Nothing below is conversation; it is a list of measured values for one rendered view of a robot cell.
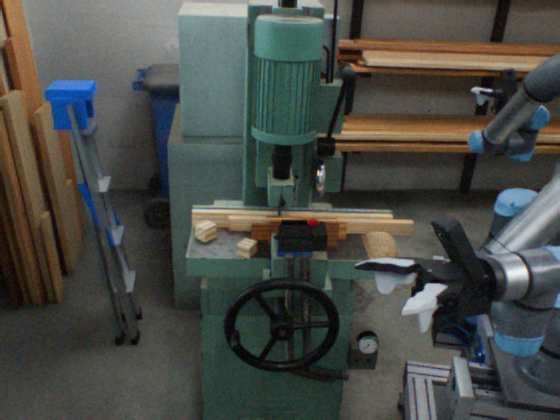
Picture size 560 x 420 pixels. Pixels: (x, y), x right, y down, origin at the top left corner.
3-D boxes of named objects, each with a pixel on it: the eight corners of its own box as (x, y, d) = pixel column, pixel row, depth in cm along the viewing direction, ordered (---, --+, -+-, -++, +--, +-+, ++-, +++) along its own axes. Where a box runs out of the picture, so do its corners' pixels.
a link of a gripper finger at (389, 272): (352, 294, 87) (411, 303, 84) (354, 260, 85) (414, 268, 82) (356, 285, 90) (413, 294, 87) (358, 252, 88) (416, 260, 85)
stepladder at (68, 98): (106, 349, 244) (39, 92, 191) (113, 314, 266) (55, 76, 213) (142, 344, 246) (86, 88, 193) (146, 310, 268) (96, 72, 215)
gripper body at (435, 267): (432, 331, 80) (500, 319, 83) (438, 278, 77) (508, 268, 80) (405, 307, 87) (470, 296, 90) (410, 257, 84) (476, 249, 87)
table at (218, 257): (180, 296, 140) (180, 276, 137) (192, 238, 167) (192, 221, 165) (411, 300, 143) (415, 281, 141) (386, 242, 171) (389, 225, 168)
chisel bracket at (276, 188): (268, 212, 154) (269, 184, 150) (267, 191, 166) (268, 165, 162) (294, 212, 154) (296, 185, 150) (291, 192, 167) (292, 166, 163)
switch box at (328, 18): (316, 71, 168) (320, 17, 161) (313, 64, 177) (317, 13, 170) (336, 72, 169) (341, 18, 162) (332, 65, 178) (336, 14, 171)
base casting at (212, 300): (199, 314, 154) (198, 288, 150) (212, 221, 206) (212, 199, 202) (354, 316, 157) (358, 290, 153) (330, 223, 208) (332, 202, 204)
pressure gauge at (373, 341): (355, 358, 156) (359, 336, 152) (353, 349, 159) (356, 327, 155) (377, 358, 156) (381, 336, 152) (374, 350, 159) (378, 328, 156)
